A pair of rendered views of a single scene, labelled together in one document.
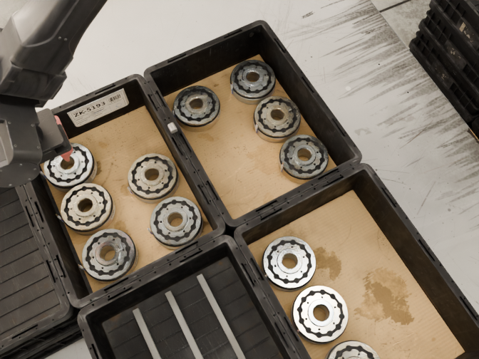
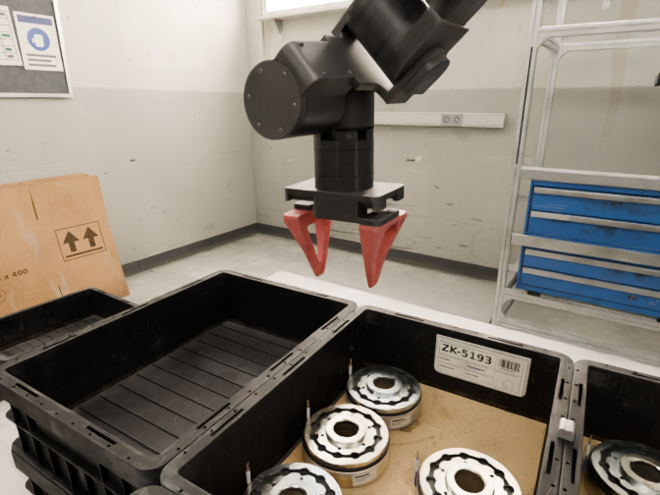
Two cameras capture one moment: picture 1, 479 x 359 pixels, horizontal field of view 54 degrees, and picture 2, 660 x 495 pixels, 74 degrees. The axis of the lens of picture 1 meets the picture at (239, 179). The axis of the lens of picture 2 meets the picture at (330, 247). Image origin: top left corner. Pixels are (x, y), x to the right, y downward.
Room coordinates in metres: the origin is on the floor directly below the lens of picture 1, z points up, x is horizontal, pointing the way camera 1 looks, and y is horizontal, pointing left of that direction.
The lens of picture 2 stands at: (0.09, -0.05, 1.23)
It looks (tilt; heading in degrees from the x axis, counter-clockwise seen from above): 18 degrees down; 59
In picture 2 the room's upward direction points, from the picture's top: straight up
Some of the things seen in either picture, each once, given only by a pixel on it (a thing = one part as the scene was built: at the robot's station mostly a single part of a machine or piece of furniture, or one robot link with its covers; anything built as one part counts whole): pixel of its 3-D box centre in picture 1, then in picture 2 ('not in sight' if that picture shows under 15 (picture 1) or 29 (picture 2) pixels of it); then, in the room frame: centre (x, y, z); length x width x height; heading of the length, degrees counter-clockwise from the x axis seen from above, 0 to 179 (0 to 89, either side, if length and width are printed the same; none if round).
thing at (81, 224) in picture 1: (85, 206); (346, 433); (0.33, 0.31, 0.86); 0.10 x 0.10 x 0.01
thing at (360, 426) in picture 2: (85, 205); (346, 429); (0.33, 0.31, 0.86); 0.05 x 0.05 x 0.01
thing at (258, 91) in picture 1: (252, 78); not in sight; (0.63, -0.03, 0.86); 0.10 x 0.10 x 0.01
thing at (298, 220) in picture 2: not in sight; (329, 235); (0.31, 0.33, 1.10); 0.07 x 0.07 x 0.09; 28
